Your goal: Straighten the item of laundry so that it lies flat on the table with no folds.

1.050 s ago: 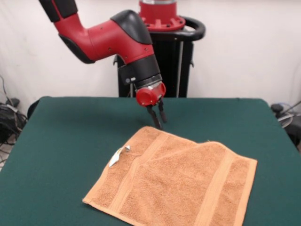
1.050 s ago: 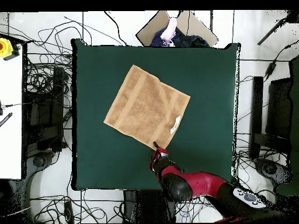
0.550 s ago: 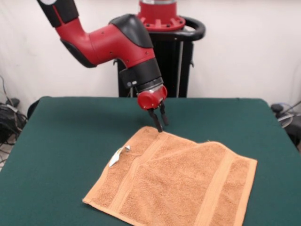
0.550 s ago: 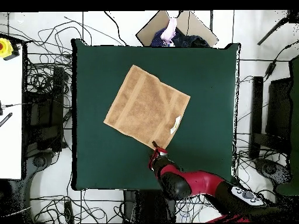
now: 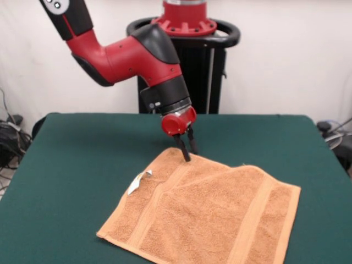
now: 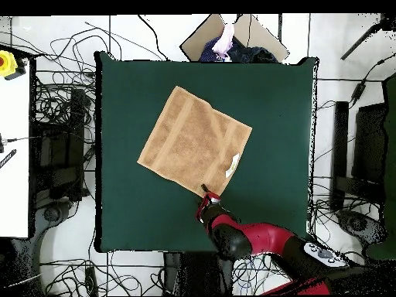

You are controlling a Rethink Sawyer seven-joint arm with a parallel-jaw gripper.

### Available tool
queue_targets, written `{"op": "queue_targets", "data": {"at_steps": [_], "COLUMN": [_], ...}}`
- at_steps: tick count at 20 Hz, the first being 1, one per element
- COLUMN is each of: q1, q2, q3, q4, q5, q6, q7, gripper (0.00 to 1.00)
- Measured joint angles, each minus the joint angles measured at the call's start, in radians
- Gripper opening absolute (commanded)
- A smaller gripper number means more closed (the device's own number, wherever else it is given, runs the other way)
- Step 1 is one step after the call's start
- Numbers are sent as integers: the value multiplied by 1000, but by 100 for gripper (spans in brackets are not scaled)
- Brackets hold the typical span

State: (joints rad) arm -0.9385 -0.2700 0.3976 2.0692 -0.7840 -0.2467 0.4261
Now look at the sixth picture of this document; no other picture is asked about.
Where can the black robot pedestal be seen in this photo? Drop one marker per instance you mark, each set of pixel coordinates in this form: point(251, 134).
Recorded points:
point(198, 272)

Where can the black flat panel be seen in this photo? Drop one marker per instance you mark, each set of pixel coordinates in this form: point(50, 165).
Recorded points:
point(369, 142)

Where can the black power strip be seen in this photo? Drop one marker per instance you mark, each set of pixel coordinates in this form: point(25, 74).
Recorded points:
point(91, 280)

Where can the black tripod leg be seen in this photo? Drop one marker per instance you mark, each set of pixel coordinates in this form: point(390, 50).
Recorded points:
point(359, 41)

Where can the brown cardboard box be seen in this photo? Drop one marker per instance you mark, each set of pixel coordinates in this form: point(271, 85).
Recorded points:
point(198, 40)

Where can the yellow emergency stop button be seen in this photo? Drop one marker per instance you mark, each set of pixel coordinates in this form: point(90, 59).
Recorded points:
point(6, 63)

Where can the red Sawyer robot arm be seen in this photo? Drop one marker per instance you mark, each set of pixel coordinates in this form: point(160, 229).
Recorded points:
point(263, 235)

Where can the black power adapter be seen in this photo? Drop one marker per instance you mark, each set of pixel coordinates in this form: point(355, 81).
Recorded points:
point(358, 91)

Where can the black metal post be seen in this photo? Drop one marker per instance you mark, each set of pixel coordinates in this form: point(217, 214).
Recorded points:
point(340, 139)

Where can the blue dotted garment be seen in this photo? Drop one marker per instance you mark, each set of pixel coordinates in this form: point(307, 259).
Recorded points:
point(208, 51)

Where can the tan terry towel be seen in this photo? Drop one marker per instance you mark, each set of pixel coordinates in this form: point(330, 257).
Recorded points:
point(191, 139)

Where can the green fabric sheet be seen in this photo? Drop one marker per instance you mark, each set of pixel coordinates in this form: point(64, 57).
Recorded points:
point(390, 154)

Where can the pink garment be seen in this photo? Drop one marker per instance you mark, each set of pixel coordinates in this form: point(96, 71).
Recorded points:
point(227, 38)

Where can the grey wheeled stand base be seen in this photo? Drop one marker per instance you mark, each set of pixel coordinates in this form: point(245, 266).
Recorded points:
point(52, 214)
point(359, 224)

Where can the black equipment rack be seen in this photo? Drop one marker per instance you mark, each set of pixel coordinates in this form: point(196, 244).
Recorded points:
point(62, 139)

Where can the dark green table cloth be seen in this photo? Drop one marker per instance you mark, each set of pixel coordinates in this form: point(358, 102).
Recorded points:
point(263, 201)

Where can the dark navy garment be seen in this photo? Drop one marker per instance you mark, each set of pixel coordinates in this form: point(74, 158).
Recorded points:
point(253, 55)

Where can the white desk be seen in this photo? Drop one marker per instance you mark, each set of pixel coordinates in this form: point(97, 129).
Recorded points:
point(14, 154)

